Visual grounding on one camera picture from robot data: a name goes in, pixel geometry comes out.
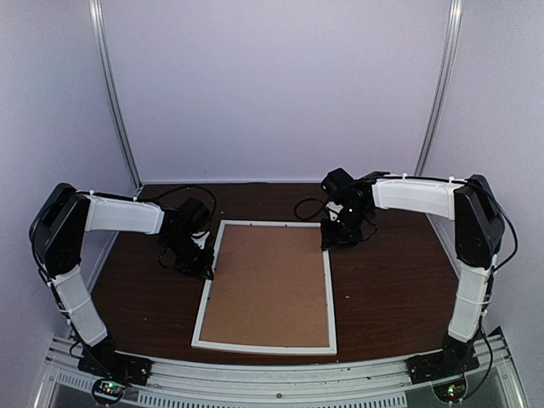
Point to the white picture frame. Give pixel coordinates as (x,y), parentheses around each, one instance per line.
(204,314)

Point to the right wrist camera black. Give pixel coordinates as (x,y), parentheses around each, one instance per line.
(335,180)

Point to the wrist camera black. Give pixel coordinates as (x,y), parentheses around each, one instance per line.
(193,214)
(335,180)

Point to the controller board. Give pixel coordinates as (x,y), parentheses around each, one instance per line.
(450,392)
(108,392)

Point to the brown backing board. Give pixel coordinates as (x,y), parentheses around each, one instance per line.
(268,285)

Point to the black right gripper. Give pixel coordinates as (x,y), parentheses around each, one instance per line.
(331,240)

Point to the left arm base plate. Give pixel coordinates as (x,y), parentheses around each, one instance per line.
(104,360)

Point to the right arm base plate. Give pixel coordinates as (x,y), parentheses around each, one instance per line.
(454,358)

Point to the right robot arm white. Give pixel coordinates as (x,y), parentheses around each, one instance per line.
(469,203)

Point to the aluminium corner post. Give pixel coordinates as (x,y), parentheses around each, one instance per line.
(99,31)
(446,66)

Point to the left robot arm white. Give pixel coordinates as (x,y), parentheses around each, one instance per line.
(56,236)

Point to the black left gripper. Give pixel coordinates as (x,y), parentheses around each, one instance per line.
(202,269)

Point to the left controller board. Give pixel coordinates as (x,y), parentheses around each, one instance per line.
(108,392)

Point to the right controller board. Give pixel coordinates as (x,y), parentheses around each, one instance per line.
(450,392)

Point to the aluminium corner post right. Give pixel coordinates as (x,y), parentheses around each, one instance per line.
(446,66)

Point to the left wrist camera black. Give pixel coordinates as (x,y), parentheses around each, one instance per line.
(193,214)

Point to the aluminium corner post left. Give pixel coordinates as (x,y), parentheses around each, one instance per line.
(99,31)

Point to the aluminium front rail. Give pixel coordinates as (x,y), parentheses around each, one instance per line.
(372,383)

